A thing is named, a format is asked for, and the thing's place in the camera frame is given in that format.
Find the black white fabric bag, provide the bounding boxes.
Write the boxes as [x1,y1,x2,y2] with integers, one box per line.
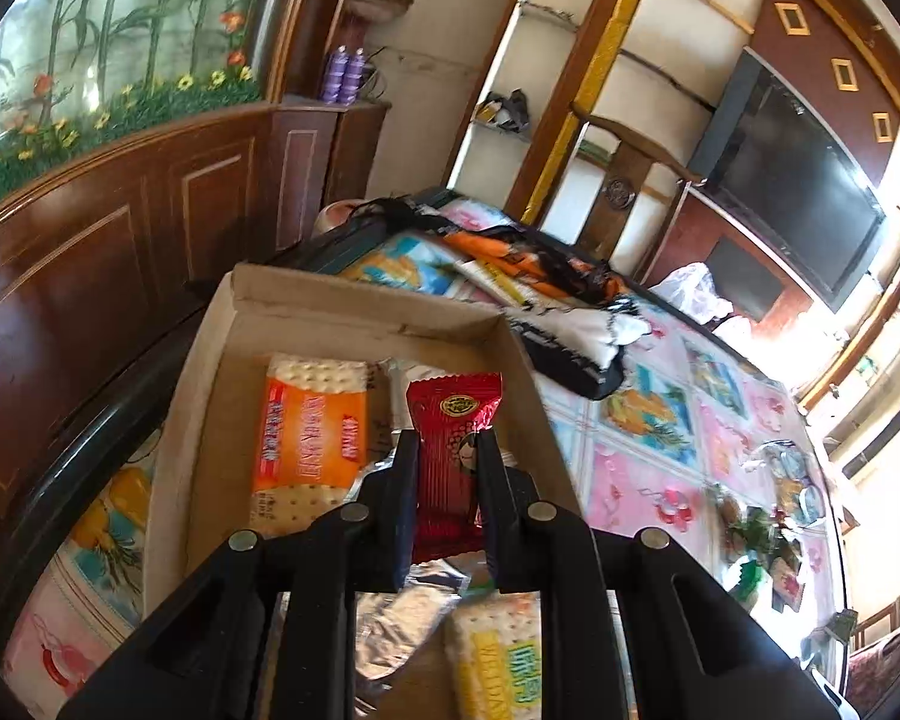
[322,195,653,400]

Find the orange cracker packet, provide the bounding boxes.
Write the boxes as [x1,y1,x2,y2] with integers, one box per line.
[249,352,372,537]

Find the twisted green pea packet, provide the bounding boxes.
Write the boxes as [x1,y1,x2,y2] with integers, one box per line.
[712,495,777,563]

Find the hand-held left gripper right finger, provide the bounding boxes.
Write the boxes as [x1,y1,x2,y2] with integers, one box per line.
[476,427,841,720]

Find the carved wooden chair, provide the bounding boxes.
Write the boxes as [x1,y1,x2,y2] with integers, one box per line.
[570,106,710,256]

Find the flower mural panel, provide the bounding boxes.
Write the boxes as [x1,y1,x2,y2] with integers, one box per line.
[0,0,301,218]

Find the black flat television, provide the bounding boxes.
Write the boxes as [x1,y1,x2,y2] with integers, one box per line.
[690,49,887,312]

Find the floral cushioned chair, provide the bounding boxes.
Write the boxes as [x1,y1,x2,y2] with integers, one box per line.
[844,607,900,713]

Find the dark framed eyeglasses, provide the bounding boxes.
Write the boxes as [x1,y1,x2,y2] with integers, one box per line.
[750,439,826,526]

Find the yellow green cracker packet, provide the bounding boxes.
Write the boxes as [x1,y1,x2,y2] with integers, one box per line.
[444,591,545,720]

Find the orange fabric piece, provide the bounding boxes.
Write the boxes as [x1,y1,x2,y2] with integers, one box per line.
[442,229,608,293]

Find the wooden side cabinet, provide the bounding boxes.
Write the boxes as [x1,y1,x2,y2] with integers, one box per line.
[270,94,391,248]

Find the white plastic bag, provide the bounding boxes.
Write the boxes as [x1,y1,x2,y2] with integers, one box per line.
[649,262,732,323]

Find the cardboard box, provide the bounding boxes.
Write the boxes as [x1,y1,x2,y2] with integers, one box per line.
[144,262,582,720]

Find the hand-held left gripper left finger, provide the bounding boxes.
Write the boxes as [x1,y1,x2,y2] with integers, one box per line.
[56,427,421,720]

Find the printed fruit tablecloth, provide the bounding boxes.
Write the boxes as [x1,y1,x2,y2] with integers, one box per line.
[0,195,848,720]

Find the shoes on shelf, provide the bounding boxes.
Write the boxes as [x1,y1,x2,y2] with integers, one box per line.
[476,90,532,132]

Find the small red candy packet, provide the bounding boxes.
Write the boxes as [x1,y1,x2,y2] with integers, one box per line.
[772,570,805,612]

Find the bright red snack packet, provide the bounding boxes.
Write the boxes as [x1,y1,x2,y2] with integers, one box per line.
[405,371,505,565]

